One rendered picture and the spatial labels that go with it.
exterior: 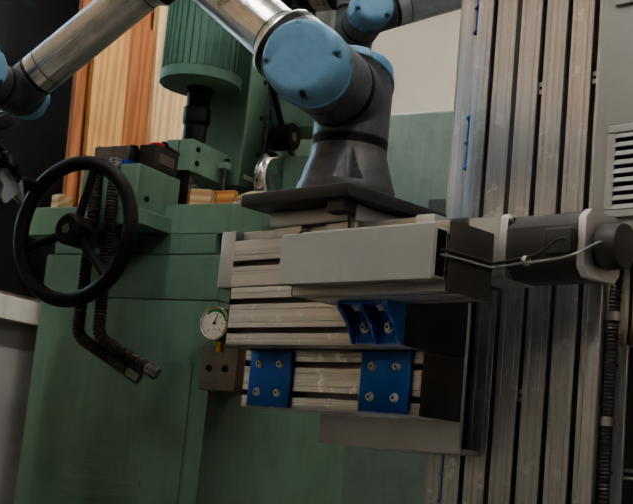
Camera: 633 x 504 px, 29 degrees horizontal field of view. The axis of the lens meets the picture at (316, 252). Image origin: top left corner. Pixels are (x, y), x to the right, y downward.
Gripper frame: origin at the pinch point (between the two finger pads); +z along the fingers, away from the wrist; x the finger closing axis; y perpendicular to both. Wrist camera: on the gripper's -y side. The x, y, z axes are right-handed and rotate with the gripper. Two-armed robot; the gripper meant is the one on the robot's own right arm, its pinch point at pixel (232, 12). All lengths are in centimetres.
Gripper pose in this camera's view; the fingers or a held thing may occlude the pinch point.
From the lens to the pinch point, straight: 256.3
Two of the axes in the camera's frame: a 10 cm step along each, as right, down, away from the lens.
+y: -2.3, -8.8, -4.2
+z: -8.7, 0.0, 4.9
